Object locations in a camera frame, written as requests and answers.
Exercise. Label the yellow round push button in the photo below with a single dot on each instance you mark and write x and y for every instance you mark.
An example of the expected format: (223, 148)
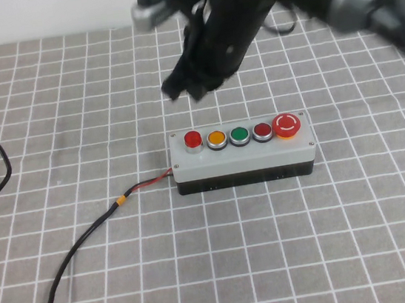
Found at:
(216, 138)

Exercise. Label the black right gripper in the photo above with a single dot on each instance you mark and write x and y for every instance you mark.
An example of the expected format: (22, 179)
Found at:
(230, 24)

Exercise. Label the grey black button control box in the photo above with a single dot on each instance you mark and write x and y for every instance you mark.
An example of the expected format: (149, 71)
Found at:
(245, 161)

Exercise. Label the red illuminated push button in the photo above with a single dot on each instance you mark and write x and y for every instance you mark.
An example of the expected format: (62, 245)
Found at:
(193, 139)

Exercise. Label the dark red round push button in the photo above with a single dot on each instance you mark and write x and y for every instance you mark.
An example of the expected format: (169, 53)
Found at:
(262, 130)

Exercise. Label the green round push button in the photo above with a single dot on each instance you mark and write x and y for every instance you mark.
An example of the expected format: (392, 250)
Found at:
(239, 134)

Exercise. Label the grey white checked tablecloth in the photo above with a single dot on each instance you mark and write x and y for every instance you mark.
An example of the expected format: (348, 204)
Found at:
(311, 238)

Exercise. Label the red mushroom emergency stop button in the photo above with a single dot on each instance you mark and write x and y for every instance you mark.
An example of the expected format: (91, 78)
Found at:
(286, 124)

